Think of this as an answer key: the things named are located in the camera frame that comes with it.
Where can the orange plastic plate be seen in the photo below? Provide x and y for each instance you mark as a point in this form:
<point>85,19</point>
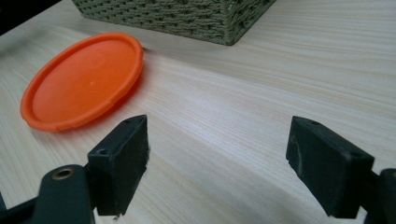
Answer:
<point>84,82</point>

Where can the green woven basket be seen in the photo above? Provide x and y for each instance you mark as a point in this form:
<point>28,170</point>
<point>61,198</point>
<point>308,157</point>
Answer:
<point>183,17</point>

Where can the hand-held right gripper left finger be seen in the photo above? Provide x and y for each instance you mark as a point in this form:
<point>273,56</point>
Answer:
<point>120,168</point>

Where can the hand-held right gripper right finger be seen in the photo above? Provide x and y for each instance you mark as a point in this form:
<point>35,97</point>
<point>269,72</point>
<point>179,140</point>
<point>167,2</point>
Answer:
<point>327,168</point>

